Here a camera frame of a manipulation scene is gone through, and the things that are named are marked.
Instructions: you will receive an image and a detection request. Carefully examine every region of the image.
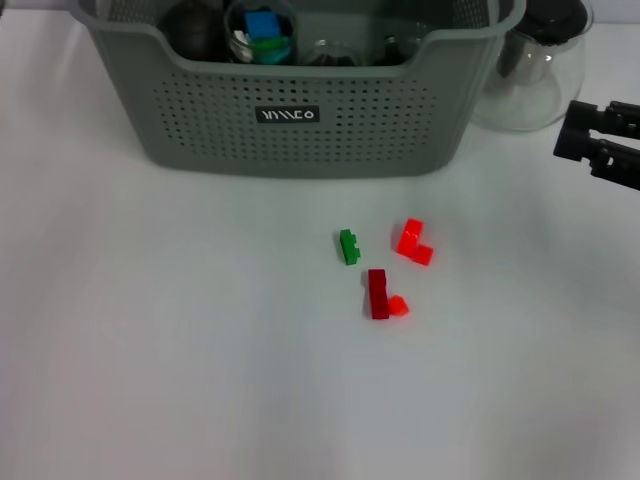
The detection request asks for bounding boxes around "dark red long toy brick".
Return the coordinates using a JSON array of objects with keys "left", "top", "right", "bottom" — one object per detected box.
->
[{"left": 367, "top": 268, "right": 391, "bottom": 321}]

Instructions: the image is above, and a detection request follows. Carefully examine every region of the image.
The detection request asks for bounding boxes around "green toy brick with side studs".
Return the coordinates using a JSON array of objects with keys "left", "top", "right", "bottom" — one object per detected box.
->
[{"left": 338, "top": 228, "right": 363, "bottom": 266}]

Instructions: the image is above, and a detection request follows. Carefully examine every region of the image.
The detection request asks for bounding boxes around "cyan square toy plate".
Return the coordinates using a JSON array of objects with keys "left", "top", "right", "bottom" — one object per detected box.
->
[{"left": 259, "top": 47, "right": 294, "bottom": 65}]

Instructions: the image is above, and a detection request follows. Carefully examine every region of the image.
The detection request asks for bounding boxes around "blue square toy plate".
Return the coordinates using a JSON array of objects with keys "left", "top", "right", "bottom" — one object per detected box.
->
[{"left": 243, "top": 10, "right": 279, "bottom": 40}]

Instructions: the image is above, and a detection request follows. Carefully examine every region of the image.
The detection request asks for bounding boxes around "grey-green perforated storage bin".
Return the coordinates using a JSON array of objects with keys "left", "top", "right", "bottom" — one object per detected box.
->
[{"left": 67, "top": 0, "right": 527, "bottom": 180}]

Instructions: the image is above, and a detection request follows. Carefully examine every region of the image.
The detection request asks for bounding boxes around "glass carafe with black lid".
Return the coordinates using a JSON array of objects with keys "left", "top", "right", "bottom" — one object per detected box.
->
[{"left": 472, "top": 0, "right": 594, "bottom": 132}]

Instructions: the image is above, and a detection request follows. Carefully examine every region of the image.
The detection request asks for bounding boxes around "large orange-red toy brick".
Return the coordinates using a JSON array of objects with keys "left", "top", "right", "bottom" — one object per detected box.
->
[{"left": 394, "top": 217, "right": 424, "bottom": 259}]

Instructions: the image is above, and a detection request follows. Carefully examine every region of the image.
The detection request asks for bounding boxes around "dark clay teapot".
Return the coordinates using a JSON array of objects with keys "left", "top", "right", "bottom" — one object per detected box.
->
[{"left": 158, "top": 0, "right": 227, "bottom": 61}]

